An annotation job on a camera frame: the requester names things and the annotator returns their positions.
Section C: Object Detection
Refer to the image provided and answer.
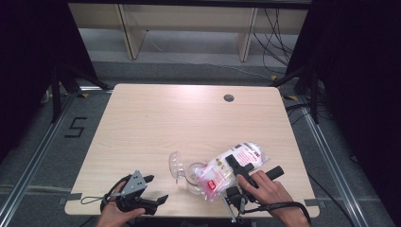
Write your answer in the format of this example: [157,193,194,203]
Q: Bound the person's left hand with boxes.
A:
[96,182,147,227]

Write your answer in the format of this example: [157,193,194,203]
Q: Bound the black floor cable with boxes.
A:
[306,173,357,227]

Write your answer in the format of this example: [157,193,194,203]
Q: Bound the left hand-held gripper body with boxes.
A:
[115,169,148,213]

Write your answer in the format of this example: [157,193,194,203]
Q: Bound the black metal stand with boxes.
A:
[50,62,112,124]
[270,64,320,125]

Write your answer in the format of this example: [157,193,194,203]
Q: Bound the light wooden shelf unit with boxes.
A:
[68,3,308,62]

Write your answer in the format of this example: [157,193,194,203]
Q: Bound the red and white sugar bag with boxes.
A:
[194,141,270,202]

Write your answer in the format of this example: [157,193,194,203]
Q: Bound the person's right hand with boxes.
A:
[235,169,305,221]

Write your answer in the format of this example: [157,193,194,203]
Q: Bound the black curtain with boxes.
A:
[0,0,97,162]
[285,0,401,221]

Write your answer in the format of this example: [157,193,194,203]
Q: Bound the bundle of black cables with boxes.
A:
[253,8,296,75]

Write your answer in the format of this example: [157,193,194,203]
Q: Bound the black crossbar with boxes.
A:
[67,0,313,9]

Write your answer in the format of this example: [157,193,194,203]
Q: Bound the black wrist strap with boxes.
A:
[99,174,131,216]
[240,201,312,226]

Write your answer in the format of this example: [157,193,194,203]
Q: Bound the thin grey cord loop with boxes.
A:
[79,195,108,206]

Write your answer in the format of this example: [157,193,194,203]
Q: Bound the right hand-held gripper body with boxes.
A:
[221,166,285,223]

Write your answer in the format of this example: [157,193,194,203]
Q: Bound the clear glass jar with lid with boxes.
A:
[168,150,209,196]

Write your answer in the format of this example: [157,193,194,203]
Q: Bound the aluminium floor rail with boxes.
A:
[0,91,78,221]
[297,103,372,227]

